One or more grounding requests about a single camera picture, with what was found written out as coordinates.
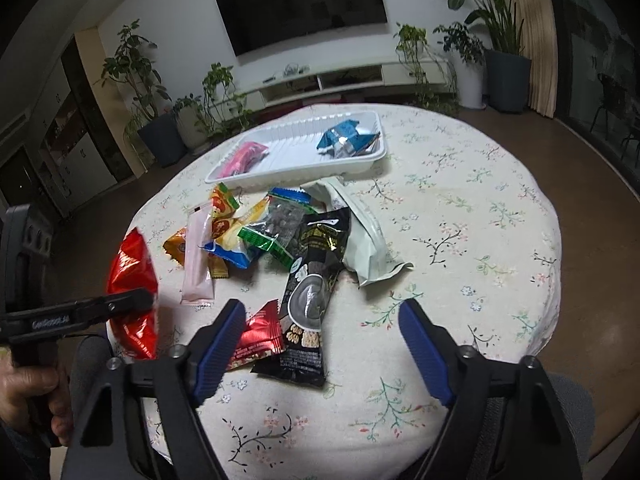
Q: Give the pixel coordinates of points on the plant in white pot right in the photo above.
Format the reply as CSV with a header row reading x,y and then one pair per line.
x,y
467,56

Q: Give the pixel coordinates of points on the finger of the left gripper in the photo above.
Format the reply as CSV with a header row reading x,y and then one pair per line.
x,y
85,313

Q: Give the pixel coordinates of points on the pink snack packet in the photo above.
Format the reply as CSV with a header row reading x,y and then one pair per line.
x,y
248,154

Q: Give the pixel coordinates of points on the pale green white bag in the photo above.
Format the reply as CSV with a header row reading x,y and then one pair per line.
x,y
367,253

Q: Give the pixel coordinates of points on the plant in white pot left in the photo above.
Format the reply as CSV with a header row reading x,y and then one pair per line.
x,y
191,121

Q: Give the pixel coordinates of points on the trailing plant on console right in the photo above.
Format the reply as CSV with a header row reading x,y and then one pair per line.
x,y
433,80

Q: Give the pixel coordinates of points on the large red snack bag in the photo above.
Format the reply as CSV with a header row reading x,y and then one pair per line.
x,y
132,280

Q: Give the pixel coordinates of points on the blue white snack bag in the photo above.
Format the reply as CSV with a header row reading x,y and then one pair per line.
x,y
344,140

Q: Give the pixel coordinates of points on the tall plant dark pot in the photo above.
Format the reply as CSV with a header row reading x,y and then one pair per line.
x,y
131,66
508,69

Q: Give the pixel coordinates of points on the white tv console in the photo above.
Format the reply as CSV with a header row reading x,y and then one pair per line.
x,y
329,80

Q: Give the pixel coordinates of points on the beige curtain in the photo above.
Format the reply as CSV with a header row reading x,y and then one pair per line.
x,y
541,47

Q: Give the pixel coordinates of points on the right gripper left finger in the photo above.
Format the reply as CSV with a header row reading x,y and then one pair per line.
x,y
184,379

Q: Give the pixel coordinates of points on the tall plant dark pot right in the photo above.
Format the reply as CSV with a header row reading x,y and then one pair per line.
x,y
508,69

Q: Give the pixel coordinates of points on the glass sliding door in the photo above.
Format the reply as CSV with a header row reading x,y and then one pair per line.
x,y
598,94

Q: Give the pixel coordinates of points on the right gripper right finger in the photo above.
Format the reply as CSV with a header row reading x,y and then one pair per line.
x,y
458,377

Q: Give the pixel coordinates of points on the person's left hand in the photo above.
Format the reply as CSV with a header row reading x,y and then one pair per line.
x,y
32,396

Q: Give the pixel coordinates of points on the small red foil packet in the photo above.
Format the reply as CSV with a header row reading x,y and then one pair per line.
x,y
262,337

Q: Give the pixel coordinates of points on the tall plant dark pot left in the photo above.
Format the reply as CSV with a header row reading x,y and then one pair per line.
x,y
131,66

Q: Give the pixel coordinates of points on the black snack bag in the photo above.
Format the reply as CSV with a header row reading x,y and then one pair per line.
x,y
319,248

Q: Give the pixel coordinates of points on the plant in white pot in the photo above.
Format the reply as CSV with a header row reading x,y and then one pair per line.
x,y
467,56
191,121

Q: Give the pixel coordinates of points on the trailing plant on console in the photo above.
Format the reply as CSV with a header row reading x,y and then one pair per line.
x,y
222,109
433,80

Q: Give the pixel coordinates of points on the white cabinet left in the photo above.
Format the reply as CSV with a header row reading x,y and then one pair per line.
x,y
79,156

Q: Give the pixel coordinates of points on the wall mounted black television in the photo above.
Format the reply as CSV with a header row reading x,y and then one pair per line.
x,y
255,24

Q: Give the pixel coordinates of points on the red yellow small packet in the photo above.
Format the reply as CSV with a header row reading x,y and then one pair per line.
x,y
224,204

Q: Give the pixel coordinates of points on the trailing plant on console left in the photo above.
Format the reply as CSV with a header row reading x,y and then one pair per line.
x,y
222,109

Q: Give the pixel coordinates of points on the clear green nut bag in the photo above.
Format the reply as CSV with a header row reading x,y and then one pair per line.
x,y
275,229

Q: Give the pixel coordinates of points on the blue yellow chip bag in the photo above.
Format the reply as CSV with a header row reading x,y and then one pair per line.
x,y
226,242

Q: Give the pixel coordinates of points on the white plastic tray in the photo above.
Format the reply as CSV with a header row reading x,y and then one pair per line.
x,y
292,154

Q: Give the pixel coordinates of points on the orange snack packet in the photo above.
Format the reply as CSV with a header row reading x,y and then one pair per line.
x,y
175,248

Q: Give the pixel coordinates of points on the long pale pink packet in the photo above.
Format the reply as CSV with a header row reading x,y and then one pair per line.
x,y
197,286

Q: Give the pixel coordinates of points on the floral white tablecloth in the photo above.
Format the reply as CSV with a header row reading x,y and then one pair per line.
x,y
486,248

